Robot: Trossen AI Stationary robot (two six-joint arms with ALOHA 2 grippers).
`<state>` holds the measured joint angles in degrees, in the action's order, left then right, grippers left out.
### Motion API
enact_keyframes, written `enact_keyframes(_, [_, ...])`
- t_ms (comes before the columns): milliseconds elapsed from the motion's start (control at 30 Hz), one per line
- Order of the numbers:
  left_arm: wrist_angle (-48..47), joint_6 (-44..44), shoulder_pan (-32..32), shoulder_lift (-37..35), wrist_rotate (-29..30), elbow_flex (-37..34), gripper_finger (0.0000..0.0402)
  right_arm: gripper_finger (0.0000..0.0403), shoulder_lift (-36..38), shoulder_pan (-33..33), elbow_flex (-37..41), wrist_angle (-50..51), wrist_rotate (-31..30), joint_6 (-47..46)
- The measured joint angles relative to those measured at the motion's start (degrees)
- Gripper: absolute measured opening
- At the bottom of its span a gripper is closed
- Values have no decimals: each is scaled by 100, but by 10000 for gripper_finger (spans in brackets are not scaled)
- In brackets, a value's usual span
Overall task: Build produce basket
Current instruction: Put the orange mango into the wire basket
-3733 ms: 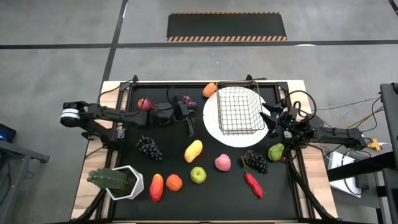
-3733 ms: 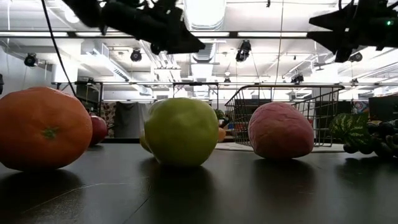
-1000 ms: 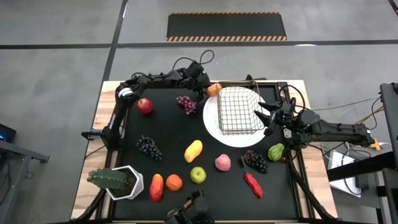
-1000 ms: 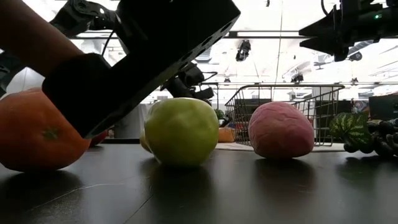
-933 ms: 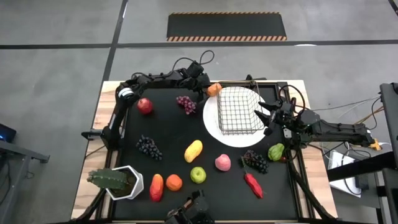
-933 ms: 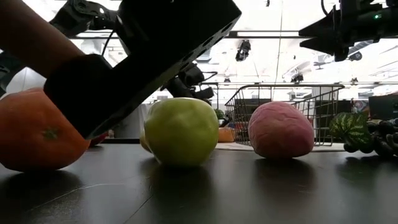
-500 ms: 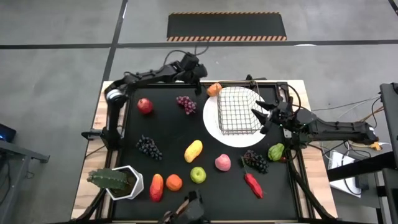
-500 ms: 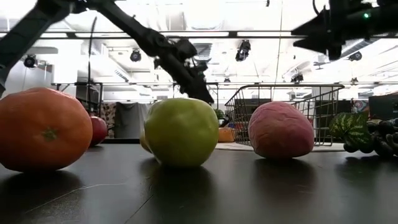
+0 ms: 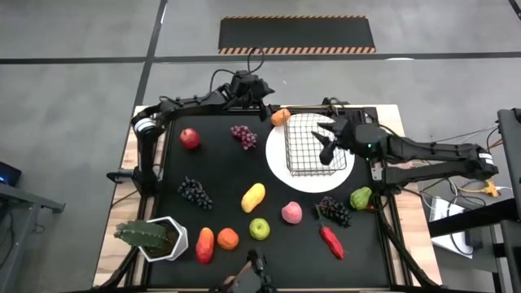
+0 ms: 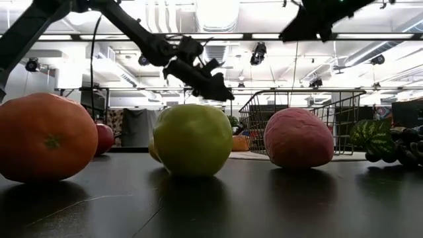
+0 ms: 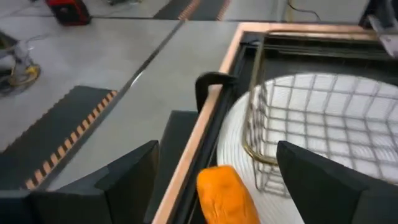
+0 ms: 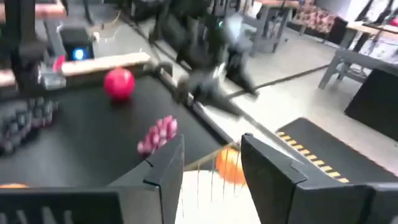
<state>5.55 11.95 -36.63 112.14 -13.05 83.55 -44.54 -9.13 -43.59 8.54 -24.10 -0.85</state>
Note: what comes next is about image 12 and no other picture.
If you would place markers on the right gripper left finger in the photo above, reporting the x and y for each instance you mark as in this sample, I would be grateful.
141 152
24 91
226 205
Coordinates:
168 168

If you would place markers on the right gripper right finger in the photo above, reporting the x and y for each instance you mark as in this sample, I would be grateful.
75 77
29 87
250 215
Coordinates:
267 180

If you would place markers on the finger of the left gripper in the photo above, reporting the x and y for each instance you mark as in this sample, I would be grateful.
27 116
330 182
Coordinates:
211 93
241 74

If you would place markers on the red apple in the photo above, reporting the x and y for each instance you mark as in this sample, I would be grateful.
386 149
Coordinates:
119 83

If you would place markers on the dark blue grape bunch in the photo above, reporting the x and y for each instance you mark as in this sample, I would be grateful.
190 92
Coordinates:
25 124

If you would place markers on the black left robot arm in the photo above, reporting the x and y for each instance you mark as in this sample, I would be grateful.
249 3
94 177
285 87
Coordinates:
21 31

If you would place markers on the pink bumpy fruit cluster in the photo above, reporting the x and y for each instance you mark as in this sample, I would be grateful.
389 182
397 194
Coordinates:
158 135

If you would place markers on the pale orange round fruit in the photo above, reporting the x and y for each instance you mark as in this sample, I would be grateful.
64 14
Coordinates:
231 168

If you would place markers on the white round plate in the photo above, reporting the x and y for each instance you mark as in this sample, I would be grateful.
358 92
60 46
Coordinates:
217 205

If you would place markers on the black hazard-striped floor mat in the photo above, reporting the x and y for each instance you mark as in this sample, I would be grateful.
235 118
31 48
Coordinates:
342 149

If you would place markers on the patterned sofa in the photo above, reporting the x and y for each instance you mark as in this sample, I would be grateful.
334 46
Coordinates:
317 18

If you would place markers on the gray table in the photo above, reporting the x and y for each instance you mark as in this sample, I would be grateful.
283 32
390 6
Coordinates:
351 57

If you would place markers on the black cabinet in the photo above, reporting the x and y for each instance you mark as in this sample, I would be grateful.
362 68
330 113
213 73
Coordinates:
376 102

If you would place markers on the black device with blue light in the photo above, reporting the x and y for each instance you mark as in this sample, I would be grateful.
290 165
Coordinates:
77 46

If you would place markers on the black metal table frame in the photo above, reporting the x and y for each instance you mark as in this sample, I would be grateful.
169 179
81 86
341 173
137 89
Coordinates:
217 127

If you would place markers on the gray desk frame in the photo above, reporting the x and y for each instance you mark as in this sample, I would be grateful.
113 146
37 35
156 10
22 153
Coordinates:
267 37

